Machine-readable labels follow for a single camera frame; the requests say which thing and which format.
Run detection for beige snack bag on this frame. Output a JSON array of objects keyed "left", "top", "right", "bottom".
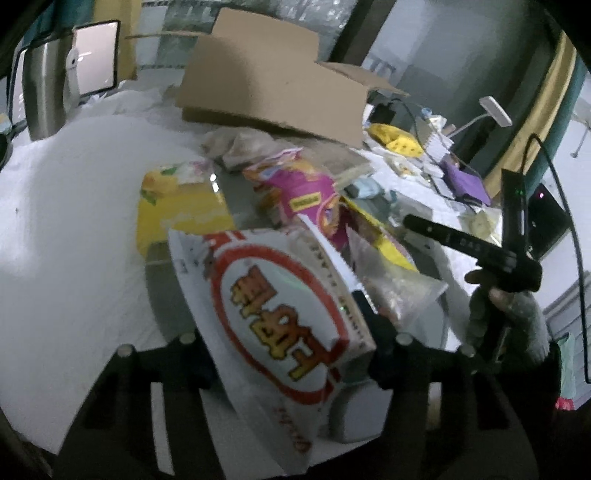
[{"left": 201, "top": 127, "right": 301, "bottom": 172}]

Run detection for white red snack bag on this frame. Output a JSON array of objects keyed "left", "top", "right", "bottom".
[{"left": 167, "top": 217, "right": 376, "bottom": 474}]

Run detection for white desk lamp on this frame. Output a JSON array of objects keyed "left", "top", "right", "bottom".
[{"left": 449, "top": 96, "right": 513, "bottom": 138}]

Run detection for black cable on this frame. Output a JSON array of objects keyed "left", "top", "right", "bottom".
[{"left": 521, "top": 133, "right": 591, "bottom": 385}]

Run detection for steel thermos bottle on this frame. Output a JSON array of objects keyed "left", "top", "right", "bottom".
[{"left": 22, "top": 30, "right": 79, "bottom": 141}]

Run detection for teal curtain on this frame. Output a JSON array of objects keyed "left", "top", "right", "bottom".
[{"left": 525, "top": 53, "right": 588, "bottom": 197}]

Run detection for white tablet screen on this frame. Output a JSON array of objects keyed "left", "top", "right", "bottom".
[{"left": 11, "top": 19, "right": 122, "bottom": 126}]

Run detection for clear plastic snack bag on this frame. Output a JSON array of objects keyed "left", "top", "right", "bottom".
[{"left": 346, "top": 227, "right": 448, "bottom": 329}]

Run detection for yellow red snack bag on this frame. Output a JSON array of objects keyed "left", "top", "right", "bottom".
[{"left": 339, "top": 196, "right": 419, "bottom": 272}]

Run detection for magenta snack bag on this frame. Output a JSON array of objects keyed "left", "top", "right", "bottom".
[{"left": 242, "top": 148, "right": 348, "bottom": 250}]

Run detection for yellow plastic bag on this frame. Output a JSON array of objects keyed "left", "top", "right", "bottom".
[{"left": 367, "top": 123, "right": 424, "bottom": 158}]

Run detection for purple cloth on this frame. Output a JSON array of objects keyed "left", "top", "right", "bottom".
[{"left": 439, "top": 160, "right": 492, "bottom": 207}]

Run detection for brown cardboard box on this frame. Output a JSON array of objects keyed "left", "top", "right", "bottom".
[{"left": 126, "top": 7, "right": 411, "bottom": 150}]

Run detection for yellow curtain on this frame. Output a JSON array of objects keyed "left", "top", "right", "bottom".
[{"left": 484, "top": 31, "right": 577, "bottom": 197}]

